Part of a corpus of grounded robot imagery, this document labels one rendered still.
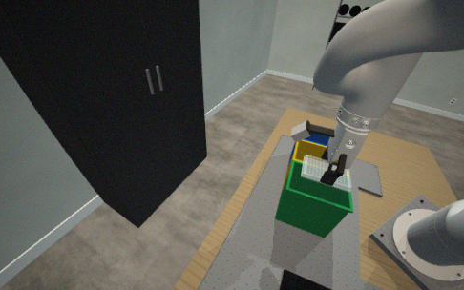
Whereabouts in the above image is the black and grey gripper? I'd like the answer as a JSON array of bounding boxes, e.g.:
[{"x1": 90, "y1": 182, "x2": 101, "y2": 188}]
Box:
[{"x1": 320, "y1": 116, "x2": 371, "y2": 186}]

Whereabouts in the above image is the green open-top bin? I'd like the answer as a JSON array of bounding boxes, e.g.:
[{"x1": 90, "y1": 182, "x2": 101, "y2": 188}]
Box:
[{"x1": 275, "y1": 159, "x2": 353, "y2": 238}]

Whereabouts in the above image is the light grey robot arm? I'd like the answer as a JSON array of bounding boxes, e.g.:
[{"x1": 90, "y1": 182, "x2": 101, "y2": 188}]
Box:
[{"x1": 313, "y1": 0, "x2": 464, "y2": 281}]

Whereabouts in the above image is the blue open bin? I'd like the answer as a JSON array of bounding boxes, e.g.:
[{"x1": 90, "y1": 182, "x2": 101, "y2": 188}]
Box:
[{"x1": 303, "y1": 133, "x2": 329, "y2": 146}]

